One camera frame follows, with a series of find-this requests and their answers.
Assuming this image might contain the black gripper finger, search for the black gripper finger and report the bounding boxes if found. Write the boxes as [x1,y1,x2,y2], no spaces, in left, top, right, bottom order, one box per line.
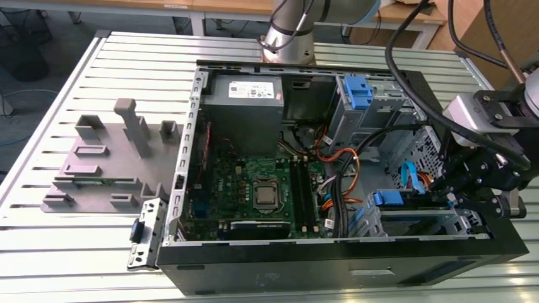
[447,186,518,221]
[433,142,497,194]

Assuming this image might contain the red power wire black plug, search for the red power wire black plug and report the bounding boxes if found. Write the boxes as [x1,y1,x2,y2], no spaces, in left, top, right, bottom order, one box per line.
[415,172,442,192]

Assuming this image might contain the blue data wire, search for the blue data wire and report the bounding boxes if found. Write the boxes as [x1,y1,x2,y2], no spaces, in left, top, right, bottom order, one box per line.
[399,161,427,195]

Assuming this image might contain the hard disk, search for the hard disk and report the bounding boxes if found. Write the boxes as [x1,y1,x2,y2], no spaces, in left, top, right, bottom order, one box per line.
[373,188,454,211]

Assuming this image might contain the metal disk bay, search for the metal disk bay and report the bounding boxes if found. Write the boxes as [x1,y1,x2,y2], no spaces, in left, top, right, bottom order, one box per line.
[366,188,481,237]

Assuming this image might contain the metal optical drive cage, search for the metal optical drive cage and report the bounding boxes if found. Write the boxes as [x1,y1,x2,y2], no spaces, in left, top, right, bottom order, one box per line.
[329,74,431,158]

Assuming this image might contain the blue drive bay latch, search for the blue drive bay latch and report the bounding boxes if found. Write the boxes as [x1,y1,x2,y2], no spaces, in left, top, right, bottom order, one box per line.
[343,75,375,110]

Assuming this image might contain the black RAM slot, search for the black RAM slot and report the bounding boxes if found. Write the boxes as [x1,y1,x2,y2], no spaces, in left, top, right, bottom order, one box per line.
[290,157,311,233]
[298,157,321,233]

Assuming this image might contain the wooden cabinet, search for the wooden cabinet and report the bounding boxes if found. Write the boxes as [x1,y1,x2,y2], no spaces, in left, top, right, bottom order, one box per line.
[427,0,539,91]

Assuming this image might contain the silver CPU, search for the silver CPU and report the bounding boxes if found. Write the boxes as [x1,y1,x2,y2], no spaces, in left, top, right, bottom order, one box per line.
[251,185,281,206]

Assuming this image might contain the wooden desk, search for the wooden desk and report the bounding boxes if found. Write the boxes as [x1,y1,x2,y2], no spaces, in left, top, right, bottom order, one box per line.
[349,0,449,50]

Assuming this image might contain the CPU socket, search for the CPU socket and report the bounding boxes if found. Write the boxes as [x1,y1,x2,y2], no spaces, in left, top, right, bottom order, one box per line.
[249,177,286,216]

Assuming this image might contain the black PC case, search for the black PC case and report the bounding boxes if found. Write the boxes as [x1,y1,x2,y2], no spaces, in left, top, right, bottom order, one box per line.
[155,59,532,297]

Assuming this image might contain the black graphics card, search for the black graphics card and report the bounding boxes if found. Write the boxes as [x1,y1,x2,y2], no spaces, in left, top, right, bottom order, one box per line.
[218,219,291,241]

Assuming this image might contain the grey power supply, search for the grey power supply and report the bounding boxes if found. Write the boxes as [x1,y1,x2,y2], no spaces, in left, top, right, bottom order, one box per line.
[201,74,286,157]

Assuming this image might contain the green motherboard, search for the green motherboard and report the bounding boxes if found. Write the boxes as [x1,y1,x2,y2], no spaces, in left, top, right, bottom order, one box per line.
[185,156,338,241]

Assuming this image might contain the grey parts rack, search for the grey parts rack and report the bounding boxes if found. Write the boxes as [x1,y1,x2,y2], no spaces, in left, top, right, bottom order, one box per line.
[38,98,187,215]

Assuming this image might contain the green RAM stick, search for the green RAM stick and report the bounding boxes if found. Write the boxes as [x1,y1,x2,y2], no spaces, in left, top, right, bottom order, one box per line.
[71,178,137,187]

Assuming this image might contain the white workbench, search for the white workbench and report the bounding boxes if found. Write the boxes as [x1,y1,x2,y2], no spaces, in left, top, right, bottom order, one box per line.
[0,0,275,37]

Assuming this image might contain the black waste bin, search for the black waste bin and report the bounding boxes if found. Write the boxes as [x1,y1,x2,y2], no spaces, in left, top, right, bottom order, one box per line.
[0,8,54,83]

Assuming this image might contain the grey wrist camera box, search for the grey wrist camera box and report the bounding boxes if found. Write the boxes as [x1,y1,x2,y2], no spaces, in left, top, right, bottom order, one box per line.
[442,93,522,148]

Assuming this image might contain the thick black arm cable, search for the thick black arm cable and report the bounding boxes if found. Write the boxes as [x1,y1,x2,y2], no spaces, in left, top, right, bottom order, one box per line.
[385,0,532,171]

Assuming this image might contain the orange power wire bundle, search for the orange power wire bundle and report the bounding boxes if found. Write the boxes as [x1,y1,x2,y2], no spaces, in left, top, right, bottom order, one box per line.
[315,146,365,209]

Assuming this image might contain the black cable copper end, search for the black cable copper end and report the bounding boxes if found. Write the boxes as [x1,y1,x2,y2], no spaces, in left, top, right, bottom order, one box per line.
[484,0,528,85]

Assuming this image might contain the black case cable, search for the black case cable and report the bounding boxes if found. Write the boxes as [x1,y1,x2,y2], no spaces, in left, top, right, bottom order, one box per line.
[333,124,422,239]

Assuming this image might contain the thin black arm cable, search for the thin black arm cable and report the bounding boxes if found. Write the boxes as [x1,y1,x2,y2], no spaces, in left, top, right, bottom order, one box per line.
[447,0,513,69]

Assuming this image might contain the yellow black power wires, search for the yellow black power wires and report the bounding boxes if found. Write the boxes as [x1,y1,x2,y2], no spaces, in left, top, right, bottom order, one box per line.
[275,138,311,158]

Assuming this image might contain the thin red wire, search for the thin red wire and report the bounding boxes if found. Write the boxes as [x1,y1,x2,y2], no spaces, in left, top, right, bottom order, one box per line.
[194,121,213,192]

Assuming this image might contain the metal expansion card bracket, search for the metal expansion card bracket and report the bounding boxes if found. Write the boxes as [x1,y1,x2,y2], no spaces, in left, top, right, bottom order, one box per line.
[126,198,166,272]

